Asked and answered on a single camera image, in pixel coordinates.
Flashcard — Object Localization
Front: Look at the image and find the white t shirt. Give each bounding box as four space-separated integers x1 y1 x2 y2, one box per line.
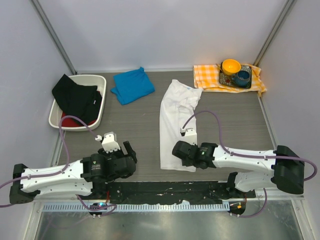
159 79 203 172

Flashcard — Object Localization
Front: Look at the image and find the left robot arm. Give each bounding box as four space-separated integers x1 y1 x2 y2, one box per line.
9 141 138 205

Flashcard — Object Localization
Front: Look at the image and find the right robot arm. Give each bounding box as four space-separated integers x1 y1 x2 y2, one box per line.
172 141 305 195

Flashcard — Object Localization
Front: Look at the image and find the red t shirt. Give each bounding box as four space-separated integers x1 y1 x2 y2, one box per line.
59 91 102 128

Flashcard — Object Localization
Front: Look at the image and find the blue folded t shirt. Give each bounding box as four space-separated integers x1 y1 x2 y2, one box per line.
110 67 155 105

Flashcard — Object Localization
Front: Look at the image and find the black t shirt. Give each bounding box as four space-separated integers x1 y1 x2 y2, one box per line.
51 74 102 125

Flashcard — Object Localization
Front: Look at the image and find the yellow checkered cloth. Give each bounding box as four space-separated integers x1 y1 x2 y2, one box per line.
193 64 267 97

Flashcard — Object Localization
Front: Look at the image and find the white plastic bin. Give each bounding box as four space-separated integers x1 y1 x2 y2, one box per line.
48 74 107 130

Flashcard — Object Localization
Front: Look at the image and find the dark patterned tray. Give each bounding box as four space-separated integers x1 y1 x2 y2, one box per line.
218 65 253 89

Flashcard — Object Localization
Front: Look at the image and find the blue mug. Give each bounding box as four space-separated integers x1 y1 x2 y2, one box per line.
231 70 251 88

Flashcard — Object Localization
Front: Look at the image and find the yellow bowl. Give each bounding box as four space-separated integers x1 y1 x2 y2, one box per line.
221 59 242 76

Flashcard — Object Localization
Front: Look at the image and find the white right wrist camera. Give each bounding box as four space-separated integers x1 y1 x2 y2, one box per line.
179 128 198 145

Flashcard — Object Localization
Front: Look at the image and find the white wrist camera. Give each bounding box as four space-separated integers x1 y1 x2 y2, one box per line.
179 128 198 145
95 131 121 154

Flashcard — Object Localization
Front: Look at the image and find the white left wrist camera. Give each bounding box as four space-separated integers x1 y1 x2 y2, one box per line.
95 131 121 154

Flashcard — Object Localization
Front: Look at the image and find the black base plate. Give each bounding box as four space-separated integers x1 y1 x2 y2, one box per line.
81 181 256 205

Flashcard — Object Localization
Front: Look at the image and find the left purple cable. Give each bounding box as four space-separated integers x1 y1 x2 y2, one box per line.
0 115 118 216

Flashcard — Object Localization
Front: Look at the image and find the slotted cable duct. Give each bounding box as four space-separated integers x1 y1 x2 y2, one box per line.
42 201 230 213

